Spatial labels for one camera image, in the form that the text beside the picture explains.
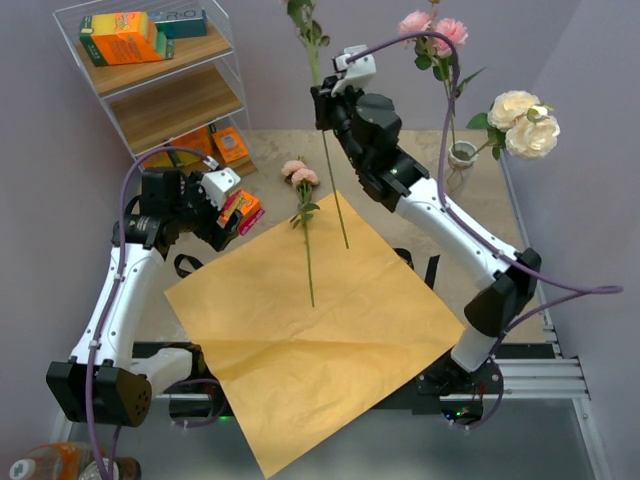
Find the orange green box bottom middle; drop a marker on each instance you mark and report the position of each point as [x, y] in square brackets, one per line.
[199, 140]

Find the pink rose stem large bloom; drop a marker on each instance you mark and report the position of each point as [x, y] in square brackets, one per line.
[311, 35]

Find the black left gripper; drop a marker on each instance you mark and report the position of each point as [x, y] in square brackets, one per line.
[212, 233]

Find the orange wrapping paper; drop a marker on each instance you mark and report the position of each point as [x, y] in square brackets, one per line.
[308, 329]

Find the green box on shelf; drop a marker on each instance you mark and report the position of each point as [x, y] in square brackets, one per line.
[164, 47]

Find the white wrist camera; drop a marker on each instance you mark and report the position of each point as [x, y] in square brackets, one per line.
[356, 66]
[219, 184]

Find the orange box bottom shelf right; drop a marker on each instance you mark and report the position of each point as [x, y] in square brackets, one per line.
[230, 146]

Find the orange sponge box on shelf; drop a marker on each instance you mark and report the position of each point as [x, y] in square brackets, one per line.
[119, 38]

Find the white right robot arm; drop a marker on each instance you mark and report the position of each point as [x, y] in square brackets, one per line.
[504, 277]

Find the teal box on shelf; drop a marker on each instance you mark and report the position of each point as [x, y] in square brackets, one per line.
[179, 24]

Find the orange juice bottle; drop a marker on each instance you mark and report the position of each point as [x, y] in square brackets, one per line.
[65, 460]

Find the white rose stem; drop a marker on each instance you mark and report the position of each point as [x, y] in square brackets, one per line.
[518, 123]

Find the metal tin can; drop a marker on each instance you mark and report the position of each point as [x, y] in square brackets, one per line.
[122, 468]

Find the white wire wooden shelf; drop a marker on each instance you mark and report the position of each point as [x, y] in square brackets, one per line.
[150, 104]

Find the orange pink sponge box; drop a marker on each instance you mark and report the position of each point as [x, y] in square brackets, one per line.
[247, 205]

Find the white ceramic vase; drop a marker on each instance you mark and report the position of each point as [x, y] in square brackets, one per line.
[462, 156]

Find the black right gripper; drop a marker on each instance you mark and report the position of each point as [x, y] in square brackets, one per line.
[325, 102]

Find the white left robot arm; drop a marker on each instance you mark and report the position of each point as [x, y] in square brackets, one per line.
[102, 379]

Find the pink flower bunch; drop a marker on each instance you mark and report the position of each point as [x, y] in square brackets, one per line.
[303, 181]

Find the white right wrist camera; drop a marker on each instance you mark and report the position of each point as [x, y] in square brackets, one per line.
[356, 66]

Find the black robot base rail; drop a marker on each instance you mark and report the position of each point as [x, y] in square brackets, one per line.
[437, 390]

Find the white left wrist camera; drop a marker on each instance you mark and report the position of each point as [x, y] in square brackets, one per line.
[219, 184]

